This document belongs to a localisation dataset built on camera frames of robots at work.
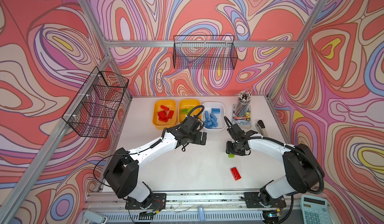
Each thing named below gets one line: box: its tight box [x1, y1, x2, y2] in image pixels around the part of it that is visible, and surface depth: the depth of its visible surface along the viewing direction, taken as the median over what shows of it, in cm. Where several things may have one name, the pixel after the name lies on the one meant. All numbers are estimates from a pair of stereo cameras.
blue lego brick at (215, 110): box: [211, 108, 221, 114], surface depth 110 cm
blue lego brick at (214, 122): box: [210, 118, 218, 127], surface depth 103 cm
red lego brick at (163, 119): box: [158, 116, 169, 123], surface depth 106 cm
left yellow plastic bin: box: [152, 99, 177, 130], surface depth 109 cm
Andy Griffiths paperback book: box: [231, 104, 252, 128], surface depth 106 cm
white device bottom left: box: [83, 210, 108, 224], surface depth 69 cm
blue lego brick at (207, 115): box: [204, 110, 210, 121], surface depth 110 cm
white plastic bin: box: [202, 102, 226, 131], surface depth 109 cm
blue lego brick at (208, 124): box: [204, 120, 215, 129], surface depth 101 cm
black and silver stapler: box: [255, 119, 268, 137], surface depth 100 cm
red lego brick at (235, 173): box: [230, 167, 242, 181], surface depth 83 cm
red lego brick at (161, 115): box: [157, 110, 165, 120], surface depth 107 cm
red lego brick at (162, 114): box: [157, 110, 168, 119], surface depth 107 cm
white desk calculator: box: [300, 195, 334, 224], surface depth 70 cm
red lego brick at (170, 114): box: [167, 110, 174, 119], surface depth 110 cm
